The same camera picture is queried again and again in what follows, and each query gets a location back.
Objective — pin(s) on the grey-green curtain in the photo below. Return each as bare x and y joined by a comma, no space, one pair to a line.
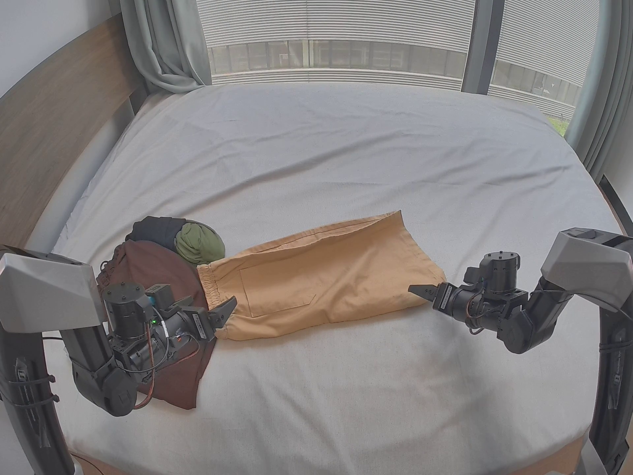
148,27
618,92

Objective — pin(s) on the green garment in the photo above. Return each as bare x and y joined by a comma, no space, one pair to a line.
198,245

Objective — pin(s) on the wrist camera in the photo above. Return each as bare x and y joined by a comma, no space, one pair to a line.
472,275
160,295

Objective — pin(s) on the window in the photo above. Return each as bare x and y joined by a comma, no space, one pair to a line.
346,18

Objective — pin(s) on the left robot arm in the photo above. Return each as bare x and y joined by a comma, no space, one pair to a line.
44,290

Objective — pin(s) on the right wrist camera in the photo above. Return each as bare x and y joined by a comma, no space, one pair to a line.
472,275

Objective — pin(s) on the tan shorts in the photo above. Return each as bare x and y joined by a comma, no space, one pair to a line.
321,275

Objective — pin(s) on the brown garment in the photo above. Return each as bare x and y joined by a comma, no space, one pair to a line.
148,265

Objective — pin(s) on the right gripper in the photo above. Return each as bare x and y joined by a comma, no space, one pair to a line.
457,302

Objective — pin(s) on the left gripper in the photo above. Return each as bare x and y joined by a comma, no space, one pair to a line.
183,334

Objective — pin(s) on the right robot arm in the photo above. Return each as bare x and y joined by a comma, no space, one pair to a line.
588,265

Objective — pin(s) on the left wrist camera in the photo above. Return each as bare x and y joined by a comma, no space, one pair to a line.
160,295

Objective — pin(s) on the black garment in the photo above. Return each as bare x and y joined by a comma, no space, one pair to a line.
151,230

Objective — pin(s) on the bed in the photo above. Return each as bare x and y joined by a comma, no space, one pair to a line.
346,156

